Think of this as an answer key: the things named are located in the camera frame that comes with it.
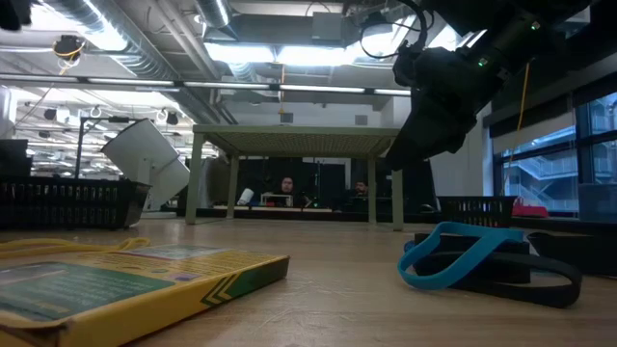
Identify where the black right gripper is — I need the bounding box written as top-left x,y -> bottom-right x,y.
385,46 -> 505,171

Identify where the black slotted plastic basket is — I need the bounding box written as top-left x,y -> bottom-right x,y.
437,195 -> 518,228
0,176 -> 151,230

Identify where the green perforated metal shelf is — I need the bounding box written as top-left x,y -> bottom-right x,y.
184,123 -> 405,231

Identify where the teal silicone wristband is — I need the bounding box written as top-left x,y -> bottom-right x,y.
396,221 -> 526,292

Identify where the yellow crayon box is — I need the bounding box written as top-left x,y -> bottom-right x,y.
0,244 -> 291,347

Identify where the yellow rubber band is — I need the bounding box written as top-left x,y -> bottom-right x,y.
0,236 -> 153,259

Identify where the long ceiling light bar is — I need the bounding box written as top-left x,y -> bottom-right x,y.
0,71 -> 414,97

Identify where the red bag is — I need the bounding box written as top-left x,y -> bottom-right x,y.
511,196 -> 550,219

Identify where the black partition curtain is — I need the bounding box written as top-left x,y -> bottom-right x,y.
235,157 -> 347,209

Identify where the wooden background table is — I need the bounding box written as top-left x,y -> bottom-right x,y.
211,204 -> 335,216

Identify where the grey cloth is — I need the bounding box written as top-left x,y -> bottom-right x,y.
200,157 -> 233,209

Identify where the black light stand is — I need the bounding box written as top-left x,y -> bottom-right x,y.
73,114 -> 132,180

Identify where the black screen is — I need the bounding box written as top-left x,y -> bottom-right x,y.
0,138 -> 31,178

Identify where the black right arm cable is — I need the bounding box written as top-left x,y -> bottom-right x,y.
359,0 -> 435,62

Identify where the yellow hanging cord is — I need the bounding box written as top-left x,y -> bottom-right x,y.
515,62 -> 531,134

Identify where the white frame box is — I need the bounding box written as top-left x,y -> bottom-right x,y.
259,193 -> 294,207

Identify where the black yellow cable reel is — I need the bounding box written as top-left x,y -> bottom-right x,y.
51,34 -> 89,67

